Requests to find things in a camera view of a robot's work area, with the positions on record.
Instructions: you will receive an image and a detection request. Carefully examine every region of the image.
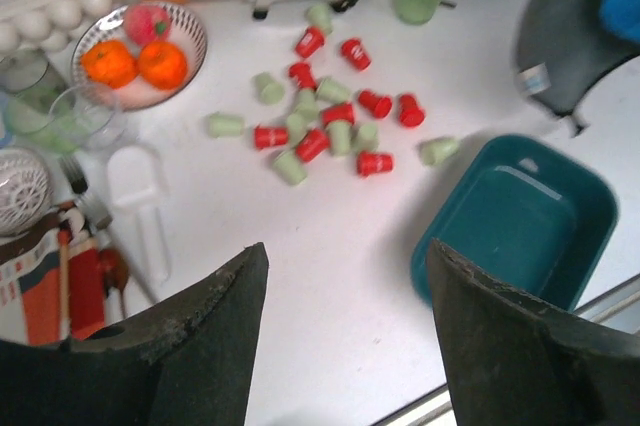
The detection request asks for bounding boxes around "pink peach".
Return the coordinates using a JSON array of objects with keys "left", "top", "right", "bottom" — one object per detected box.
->
[{"left": 123, "top": 4, "right": 172, "bottom": 47}]

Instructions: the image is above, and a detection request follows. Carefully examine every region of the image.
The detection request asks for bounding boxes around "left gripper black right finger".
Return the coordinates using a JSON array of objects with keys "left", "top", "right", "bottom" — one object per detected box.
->
[{"left": 426, "top": 240, "right": 639, "bottom": 425}]

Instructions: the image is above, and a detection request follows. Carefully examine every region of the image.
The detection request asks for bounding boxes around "green coffee capsule near stand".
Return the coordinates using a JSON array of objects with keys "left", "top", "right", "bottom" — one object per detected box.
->
[{"left": 305, "top": 3, "right": 333, "bottom": 36}]

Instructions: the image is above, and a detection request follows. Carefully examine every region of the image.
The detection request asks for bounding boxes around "white strainer bowl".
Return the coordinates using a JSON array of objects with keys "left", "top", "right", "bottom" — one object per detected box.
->
[{"left": 1, "top": 147, "right": 53, "bottom": 237}]

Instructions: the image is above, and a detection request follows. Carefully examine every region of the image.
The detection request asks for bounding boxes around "red coffee capsule top right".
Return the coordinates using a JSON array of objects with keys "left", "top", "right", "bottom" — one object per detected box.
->
[{"left": 340, "top": 37, "right": 371, "bottom": 71}]

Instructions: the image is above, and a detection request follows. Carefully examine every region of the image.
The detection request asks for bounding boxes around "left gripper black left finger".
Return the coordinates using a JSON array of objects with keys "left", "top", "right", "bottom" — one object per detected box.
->
[{"left": 1, "top": 242, "right": 269, "bottom": 425}]

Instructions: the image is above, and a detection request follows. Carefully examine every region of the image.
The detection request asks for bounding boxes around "teal plastic storage basket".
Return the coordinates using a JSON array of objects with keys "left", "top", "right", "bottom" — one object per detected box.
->
[{"left": 411, "top": 134, "right": 619, "bottom": 311}]

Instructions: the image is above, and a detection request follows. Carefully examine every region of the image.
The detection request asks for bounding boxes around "green coffee capsule centre top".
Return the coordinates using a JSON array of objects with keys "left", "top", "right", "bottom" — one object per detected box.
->
[{"left": 316, "top": 76, "right": 352, "bottom": 104}]

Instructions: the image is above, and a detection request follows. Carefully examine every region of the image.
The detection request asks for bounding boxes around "orange mandarin right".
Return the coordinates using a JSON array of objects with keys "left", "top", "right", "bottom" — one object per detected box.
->
[{"left": 137, "top": 40, "right": 188, "bottom": 90}]

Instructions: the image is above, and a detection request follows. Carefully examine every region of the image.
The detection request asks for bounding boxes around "red coffee capsule lower left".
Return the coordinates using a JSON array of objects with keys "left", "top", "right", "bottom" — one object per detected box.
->
[{"left": 295, "top": 129, "right": 330, "bottom": 163}]

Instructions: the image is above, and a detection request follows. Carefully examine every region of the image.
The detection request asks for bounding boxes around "red coffee capsule top left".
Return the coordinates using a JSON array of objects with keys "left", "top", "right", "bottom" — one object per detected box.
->
[{"left": 294, "top": 26, "right": 325, "bottom": 59}]

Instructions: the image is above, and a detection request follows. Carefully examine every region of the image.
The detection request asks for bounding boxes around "green tinted glass jar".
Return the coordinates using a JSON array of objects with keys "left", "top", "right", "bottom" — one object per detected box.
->
[{"left": 1, "top": 49, "right": 75, "bottom": 154}]

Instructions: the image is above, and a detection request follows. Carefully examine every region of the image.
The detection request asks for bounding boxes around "orange mandarin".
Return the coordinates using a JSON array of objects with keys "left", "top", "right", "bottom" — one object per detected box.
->
[
  {"left": 80, "top": 40, "right": 139, "bottom": 89},
  {"left": 137, "top": 40, "right": 188, "bottom": 90}
]

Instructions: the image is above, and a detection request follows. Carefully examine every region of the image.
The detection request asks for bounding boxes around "red coffee capsule far right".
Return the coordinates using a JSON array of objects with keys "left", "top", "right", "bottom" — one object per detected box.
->
[{"left": 398, "top": 93, "right": 426, "bottom": 128}]

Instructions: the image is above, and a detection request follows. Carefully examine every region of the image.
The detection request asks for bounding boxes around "patterned fruit bowl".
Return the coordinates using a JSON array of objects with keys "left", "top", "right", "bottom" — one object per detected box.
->
[{"left": 70, "top": 1, "right": 208, "bottom": 111}]

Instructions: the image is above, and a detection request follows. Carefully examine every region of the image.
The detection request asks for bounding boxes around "red coffee capsule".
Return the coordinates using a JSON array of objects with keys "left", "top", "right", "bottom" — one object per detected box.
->
[
  {"left": 320, "top": 102, "right": 355, "bottom": 127},
  {"left": 357, "top": 89, "right": 393, "bottom": 119},
  {"left": 253, "top": 126, "right": 289, "bottom": 150},
  {"left": 398, "top": 93, "right": 426, "bottom": 128},
  {"left": 295, "top": 129, "right": 330, "bottom": 163},
  {"left": 340, "top": 37, "right": 371, "bottom": 71},
  {"left": 356, "top": 151, "right": 394, "bottom": 177},
  {"left": 288, "top": 61, "right": 317, "bottom": 90},
  {"left": 294, "top": 26, "right": 325, "bottom": 59}
]

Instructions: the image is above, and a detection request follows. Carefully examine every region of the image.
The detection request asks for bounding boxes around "green coffee capsule lone bottom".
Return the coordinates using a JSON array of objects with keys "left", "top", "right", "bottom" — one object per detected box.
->
[{"left": 419, "top": 137, "right": 460, "bottom": 166}]

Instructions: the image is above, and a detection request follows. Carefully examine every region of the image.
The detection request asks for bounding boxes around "white egg tray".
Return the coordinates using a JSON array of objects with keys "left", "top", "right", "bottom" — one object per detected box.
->
[{"left": 1, "top": 0, "right": 114, "bottom": 56}]

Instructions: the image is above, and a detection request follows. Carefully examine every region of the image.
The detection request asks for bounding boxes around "striped orange kitchen towel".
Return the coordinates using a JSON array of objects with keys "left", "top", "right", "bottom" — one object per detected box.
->
[{"left": 1, "top": 201, "right": 105, "bottom": 346}]

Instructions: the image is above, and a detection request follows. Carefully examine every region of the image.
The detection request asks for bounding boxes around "green coffee capsule bottom left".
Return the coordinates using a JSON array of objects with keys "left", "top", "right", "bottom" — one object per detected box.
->
[{"left": 271, "top": 150, "right": 307, "bottom": 186}]

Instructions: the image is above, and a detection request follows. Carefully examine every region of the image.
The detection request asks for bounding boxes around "white plastic scoop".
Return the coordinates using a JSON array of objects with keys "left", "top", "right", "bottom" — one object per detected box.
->
[{"left": 106, "top": 144, "right": 171, "bottom": 284}]

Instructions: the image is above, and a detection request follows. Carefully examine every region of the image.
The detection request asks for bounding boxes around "green coffee capsule middle left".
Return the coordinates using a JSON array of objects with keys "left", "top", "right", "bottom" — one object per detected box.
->
[{"left": 285, "top": 112, "right": 308, "bottom": 147}]

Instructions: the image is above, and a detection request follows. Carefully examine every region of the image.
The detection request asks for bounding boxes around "red coffee capsule centre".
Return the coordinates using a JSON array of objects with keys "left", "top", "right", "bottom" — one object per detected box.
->
[{"left": 320, "top": 102, "right": 355, "bottom": 127}]

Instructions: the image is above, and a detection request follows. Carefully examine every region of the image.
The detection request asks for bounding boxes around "red coffee capsule upper middle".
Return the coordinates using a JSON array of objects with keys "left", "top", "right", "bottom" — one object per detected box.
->
[{"left": 288, "top": 61, "right": 317, "bottom": 90}]

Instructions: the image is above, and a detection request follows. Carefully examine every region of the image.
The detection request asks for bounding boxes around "metal fork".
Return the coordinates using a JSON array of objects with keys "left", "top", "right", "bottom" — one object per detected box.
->
[{"left": 58, "top": 154, "right": 158, "bottom": 305}]

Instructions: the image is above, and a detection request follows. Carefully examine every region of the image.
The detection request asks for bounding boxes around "green coffee capsule lower centre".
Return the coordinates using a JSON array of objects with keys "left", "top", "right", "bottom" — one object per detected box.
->
[{"left": 327, "top": 120, "right": 351, "bottom": 157}]

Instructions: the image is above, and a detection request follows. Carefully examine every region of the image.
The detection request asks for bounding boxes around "red coffee capsule bottom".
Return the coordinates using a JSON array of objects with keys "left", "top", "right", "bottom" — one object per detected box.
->
[{"left": 356, "top": 151, "right": 394, "bottom": 177}]

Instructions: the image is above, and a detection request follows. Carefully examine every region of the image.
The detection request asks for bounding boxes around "clear drinking glass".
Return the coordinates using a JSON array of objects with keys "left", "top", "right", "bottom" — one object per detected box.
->
[{"left": 49, "top": 83, "right": 128, "bottom": 154}]

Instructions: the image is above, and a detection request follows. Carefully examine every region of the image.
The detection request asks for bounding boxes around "green coffee capsule upper left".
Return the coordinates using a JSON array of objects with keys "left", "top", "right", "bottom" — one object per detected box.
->
[{"left": 253, "top": 72, "right": 285, "bottom": 105}]

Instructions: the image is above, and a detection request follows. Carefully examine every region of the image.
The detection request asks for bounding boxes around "brown wooden spoon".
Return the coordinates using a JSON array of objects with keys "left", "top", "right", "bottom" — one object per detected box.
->
[{"left": 98, "top": 247, "right": 130, "bottom": 319}]

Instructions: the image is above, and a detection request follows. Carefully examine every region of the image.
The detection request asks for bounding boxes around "green coffee capsule far left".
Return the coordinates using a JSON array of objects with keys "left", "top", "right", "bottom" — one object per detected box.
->
[{"left": 206, "top": 112, "right": 245, "bottom": 138}]

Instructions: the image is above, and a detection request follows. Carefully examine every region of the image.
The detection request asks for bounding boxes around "orange mandarin left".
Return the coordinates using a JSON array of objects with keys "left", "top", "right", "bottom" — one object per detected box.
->
[{"left": 80, "top": 40, "right": 139, "bottom": 89}]

